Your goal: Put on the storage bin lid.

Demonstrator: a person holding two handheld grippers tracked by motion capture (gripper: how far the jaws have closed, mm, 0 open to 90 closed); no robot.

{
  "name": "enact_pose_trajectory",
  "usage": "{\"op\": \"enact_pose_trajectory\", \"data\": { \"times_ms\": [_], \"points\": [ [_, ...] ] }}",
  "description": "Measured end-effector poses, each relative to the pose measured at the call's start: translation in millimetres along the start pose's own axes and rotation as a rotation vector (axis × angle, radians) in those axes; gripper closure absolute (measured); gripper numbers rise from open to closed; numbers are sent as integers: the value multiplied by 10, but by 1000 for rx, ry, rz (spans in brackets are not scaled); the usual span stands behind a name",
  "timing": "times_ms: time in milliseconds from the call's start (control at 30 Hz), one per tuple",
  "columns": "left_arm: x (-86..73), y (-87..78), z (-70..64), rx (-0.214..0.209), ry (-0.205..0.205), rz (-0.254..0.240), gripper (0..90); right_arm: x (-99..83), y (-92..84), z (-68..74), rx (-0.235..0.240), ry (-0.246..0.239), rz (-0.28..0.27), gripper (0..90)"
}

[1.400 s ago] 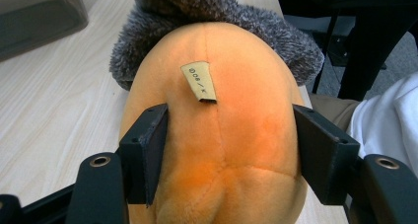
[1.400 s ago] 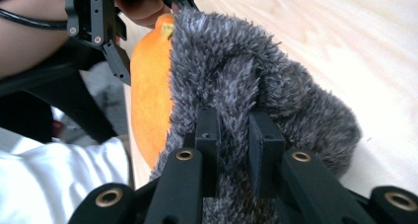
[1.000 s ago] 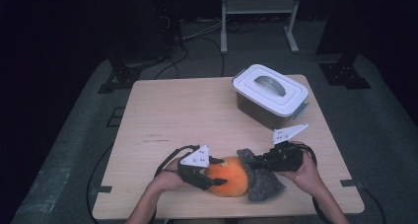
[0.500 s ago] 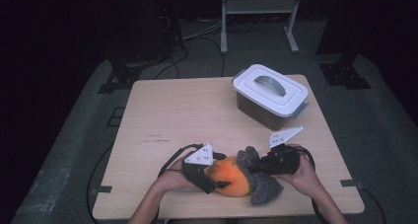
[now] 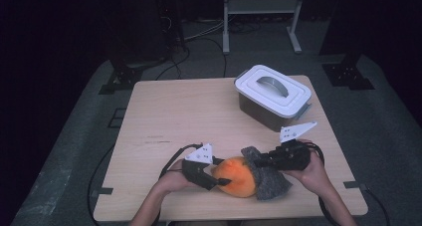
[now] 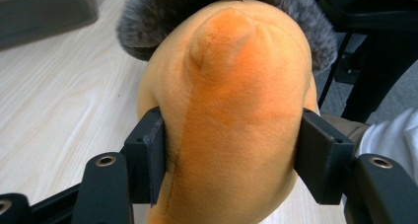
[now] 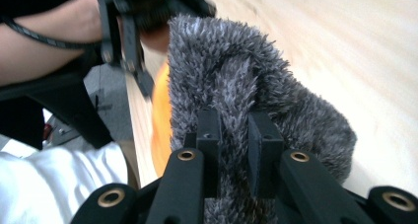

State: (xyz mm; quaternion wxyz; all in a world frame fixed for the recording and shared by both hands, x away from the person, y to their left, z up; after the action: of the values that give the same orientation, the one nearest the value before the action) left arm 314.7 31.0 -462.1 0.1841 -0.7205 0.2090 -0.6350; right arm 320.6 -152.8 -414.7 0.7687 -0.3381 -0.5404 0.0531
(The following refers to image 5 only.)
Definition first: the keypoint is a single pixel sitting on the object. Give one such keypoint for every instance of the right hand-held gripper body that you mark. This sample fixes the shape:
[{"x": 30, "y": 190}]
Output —
[{"x": 293, "y": 158}]

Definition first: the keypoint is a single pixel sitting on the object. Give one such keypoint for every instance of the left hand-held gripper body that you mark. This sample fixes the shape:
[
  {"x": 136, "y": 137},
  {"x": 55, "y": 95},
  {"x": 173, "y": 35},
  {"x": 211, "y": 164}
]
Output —
[{"x": 195, "y": 173}]

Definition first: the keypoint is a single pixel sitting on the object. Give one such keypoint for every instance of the orange plush toy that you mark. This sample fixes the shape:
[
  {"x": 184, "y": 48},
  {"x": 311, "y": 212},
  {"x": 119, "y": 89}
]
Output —
[{"x": 235, "y": 182}]

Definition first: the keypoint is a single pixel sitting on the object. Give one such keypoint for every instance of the grey fluffy cloth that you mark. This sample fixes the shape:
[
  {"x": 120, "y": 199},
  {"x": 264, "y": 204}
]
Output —
[{"x": 272, "y": 186}]

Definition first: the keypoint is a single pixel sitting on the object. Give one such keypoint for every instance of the grey transparent storage box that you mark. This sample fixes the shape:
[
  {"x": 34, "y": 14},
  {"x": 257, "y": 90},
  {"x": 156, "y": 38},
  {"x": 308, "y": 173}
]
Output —
[{"x": 262, "y": 116}]

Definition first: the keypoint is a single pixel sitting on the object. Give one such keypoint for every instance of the plastic container with white lid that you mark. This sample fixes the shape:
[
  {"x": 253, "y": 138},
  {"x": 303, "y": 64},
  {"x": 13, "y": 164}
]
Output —
[{"x": 292, "y": 96}]

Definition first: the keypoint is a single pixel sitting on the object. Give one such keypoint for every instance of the person's right hand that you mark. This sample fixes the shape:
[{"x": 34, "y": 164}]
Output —
[{"x": 312, "y": 176}]

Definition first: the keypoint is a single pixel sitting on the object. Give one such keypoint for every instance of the black stand base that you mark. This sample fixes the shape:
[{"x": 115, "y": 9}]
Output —
[
  {"x": 348, "y": 76},
  {"x": 122, "y": 78}
]

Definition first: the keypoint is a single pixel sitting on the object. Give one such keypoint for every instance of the dark equipment stand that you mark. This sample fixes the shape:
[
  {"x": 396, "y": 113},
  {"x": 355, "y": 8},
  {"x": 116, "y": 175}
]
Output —
[{"x": 172, "y": 20}]

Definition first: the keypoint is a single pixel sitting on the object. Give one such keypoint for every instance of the white metal stand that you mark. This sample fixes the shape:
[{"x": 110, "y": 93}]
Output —
[{"x": 262, "y": 6}]

